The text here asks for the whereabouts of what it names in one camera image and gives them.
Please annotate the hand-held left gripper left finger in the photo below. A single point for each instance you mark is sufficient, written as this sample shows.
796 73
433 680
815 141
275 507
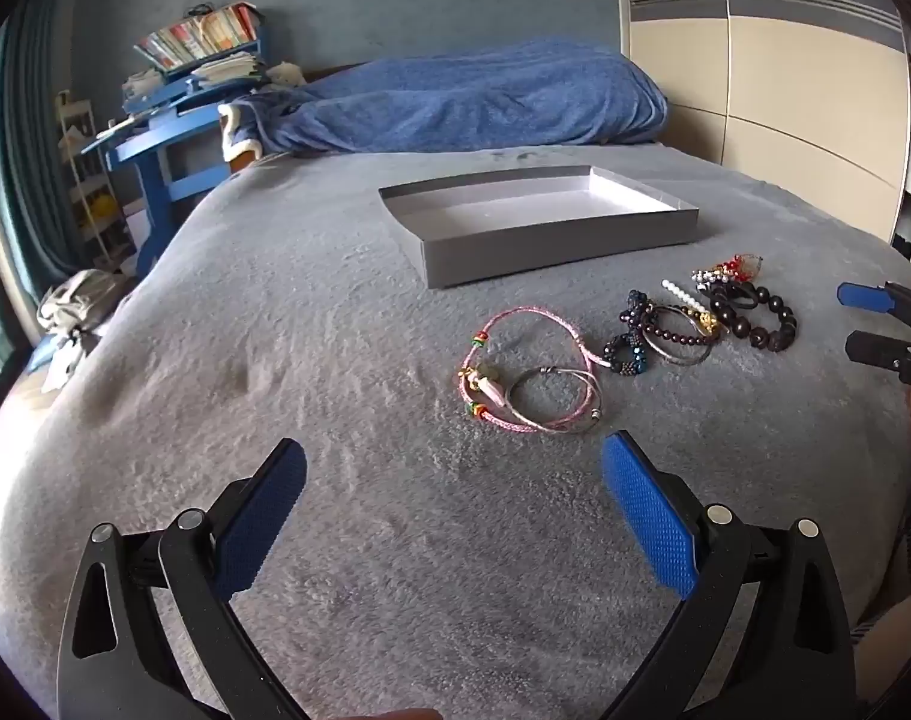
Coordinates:
264 517

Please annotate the teal curtain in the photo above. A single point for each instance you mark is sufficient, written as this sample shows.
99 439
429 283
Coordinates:
28 165

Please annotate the white shelf rack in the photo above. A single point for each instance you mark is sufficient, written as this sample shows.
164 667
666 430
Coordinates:
88 187

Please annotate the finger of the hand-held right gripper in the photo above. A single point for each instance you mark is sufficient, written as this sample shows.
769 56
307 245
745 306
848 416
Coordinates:
875 351
864 296

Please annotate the blue blanket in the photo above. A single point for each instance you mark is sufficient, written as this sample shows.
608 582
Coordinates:
463 97

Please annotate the blue desk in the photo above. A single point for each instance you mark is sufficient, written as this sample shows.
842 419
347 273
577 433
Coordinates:
159 142

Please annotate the row of books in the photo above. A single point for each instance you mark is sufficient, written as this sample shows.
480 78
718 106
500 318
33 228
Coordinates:
200 34

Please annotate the grey cardboard box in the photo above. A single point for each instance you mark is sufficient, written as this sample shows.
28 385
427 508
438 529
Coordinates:
538 247

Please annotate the grey bed blanket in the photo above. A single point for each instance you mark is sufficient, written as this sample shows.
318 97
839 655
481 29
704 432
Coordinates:
313 330

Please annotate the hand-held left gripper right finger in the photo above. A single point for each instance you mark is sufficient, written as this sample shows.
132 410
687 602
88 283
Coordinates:
647 517

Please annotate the thin silver bangle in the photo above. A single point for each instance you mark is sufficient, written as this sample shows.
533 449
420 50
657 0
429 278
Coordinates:
553 370

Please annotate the cream wardrobe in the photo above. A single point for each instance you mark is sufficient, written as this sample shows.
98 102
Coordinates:
785 52

